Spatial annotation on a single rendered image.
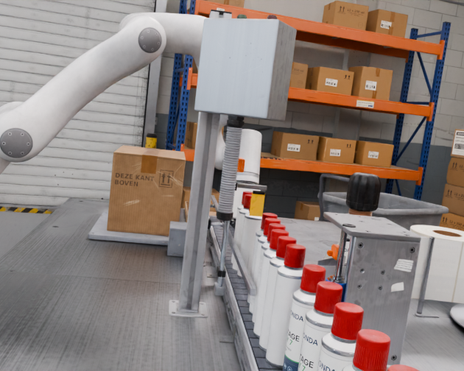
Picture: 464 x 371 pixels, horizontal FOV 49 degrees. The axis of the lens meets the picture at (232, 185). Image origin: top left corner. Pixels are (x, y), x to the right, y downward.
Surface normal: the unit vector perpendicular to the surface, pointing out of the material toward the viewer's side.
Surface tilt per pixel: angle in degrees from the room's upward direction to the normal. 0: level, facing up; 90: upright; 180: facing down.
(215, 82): 90
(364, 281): 90
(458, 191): 89
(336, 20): 91
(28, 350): 0
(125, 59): 128
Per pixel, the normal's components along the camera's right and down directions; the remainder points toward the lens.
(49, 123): 0.75, 0.15
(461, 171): -0.92, -0.05
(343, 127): 0.29, 0.17
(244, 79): -0.48, 0.07
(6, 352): 0.11, -0.98
